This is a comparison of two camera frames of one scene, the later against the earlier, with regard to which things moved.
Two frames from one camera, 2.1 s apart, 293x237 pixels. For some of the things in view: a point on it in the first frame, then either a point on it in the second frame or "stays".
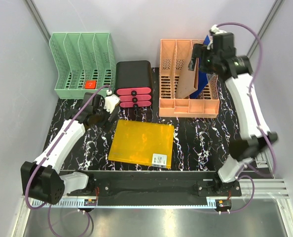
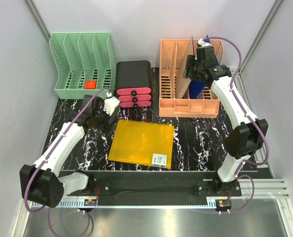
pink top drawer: (133, 91) stays
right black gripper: (200, 51) -> (188, 70)
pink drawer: (135, 98) stays
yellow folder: (142, 143) stays
